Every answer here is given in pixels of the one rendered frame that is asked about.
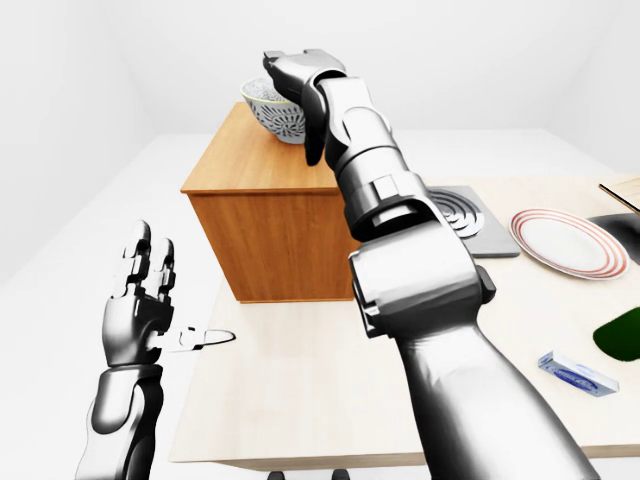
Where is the dark green rounded object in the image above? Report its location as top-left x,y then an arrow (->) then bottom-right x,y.
592,306 -> 640,363

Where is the wooden cabinet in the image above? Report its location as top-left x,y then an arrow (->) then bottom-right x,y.
180,101 -> 362,305

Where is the patterned white grey bowl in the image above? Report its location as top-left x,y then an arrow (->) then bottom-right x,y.
239,76 -> 308,146

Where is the black flat object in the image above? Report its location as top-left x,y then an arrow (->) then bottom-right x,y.
584,211 -> 640,251

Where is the flat grey stove plate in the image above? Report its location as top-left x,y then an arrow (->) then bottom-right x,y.
428,185 -> 522,260

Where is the white plate with red rings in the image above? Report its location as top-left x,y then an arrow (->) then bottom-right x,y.
509,208 -> 632,282

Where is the blue and white box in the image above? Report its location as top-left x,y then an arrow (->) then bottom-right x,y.
537,350 -> 621,398

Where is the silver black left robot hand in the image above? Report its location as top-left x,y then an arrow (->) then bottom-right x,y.
101,219 -> 237,370

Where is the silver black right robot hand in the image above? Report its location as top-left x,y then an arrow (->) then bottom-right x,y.
260,48 -> 348,168

